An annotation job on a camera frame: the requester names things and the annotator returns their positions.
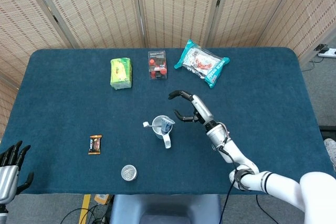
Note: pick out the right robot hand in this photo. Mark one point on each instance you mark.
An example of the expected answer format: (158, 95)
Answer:
(203, 111)

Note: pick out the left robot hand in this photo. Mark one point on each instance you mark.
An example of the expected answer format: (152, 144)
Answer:
(8, 179)

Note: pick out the blue white toothpaste tube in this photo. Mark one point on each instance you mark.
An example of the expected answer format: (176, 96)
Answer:
(166, 125)

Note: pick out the white toothbrush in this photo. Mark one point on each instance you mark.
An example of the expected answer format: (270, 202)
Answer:
(146, 124)

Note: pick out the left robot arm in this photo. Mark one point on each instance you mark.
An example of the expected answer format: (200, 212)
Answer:
(2, 214)

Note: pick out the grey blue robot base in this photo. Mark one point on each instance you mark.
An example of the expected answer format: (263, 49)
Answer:
(165, 208)

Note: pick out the teal snack bag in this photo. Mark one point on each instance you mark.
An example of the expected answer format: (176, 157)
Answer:
(202, 62)

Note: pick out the clear box red black caps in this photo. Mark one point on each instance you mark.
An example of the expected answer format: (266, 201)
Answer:
(157, 65)

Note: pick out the orange black chocolate bar wrapper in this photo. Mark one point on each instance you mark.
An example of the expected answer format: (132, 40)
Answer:
(95, 144)

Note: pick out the yellow cardboard box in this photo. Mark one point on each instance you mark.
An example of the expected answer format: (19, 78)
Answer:
(101, 199)

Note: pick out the blue table cover cloth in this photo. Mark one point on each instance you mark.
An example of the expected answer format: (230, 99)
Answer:
(65, 103)

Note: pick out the clear jar of paper clips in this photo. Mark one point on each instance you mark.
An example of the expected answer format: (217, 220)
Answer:
(129, 172)

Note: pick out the white sneaker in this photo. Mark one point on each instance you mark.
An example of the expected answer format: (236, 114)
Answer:
(331, 150)

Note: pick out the white power strip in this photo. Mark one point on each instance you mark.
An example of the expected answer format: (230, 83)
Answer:
(329, 53)

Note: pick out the beige woven folding screen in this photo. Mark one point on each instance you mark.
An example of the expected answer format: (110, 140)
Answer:
(92, 6)

